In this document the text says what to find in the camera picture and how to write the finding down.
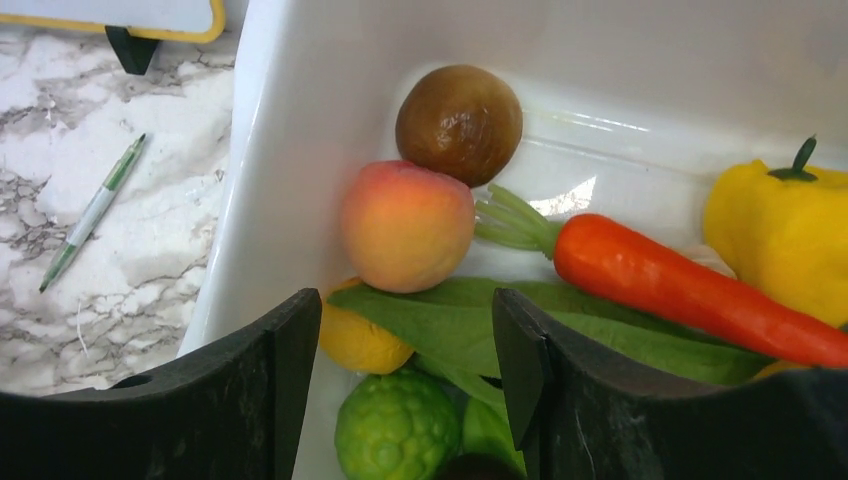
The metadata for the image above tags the white plastic bin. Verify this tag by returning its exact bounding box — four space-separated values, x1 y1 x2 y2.
181 1 847 479

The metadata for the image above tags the grey pen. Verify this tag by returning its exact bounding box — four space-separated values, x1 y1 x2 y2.
38 134 147 293

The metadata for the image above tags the red carrot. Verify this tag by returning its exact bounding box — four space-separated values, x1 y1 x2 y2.
475 184 847 368

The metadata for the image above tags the small orange fruit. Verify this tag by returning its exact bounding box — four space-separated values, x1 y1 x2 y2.
319 300 414 375

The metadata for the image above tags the dark purple fruit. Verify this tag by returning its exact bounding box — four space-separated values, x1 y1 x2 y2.
433 453 524 480

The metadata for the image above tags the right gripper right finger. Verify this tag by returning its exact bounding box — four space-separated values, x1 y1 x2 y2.
492 288 847 479

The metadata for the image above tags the green leafy vegetable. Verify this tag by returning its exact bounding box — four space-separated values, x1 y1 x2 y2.
328 277 769 413

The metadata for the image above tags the peach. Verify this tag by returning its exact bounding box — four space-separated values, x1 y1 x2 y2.
340 160 475 294

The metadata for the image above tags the green bumpy lime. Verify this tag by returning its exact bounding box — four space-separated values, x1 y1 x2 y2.
334 368 461 480

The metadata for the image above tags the yellow bell pepper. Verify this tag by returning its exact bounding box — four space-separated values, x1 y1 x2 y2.
702 137 847 328

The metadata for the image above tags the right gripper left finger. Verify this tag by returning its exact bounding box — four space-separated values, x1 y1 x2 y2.
1 288 322 479

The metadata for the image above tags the brown kiwi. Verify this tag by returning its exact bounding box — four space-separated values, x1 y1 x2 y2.
395 64 524 188

